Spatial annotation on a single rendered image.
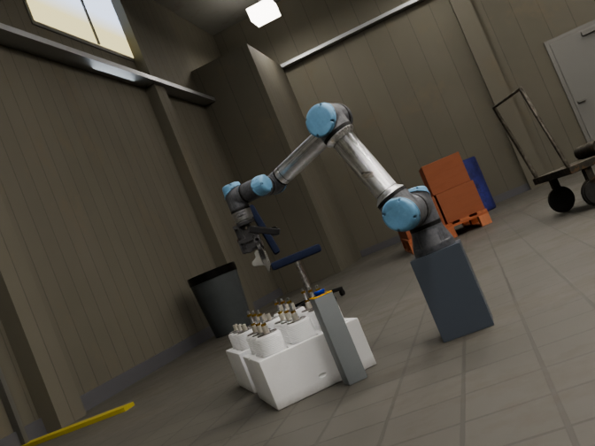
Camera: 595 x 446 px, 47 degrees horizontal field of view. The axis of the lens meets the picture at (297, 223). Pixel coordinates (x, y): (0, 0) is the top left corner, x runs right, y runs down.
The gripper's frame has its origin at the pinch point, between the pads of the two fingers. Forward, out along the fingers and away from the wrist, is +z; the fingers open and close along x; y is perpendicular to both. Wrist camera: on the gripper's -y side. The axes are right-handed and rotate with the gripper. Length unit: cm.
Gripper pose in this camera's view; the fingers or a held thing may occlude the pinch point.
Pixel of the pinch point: (269, 267)
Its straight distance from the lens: 258.7
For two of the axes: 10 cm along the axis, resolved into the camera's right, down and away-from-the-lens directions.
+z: 3.8, 9.2, -0.4
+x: -0.6, -0.2, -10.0
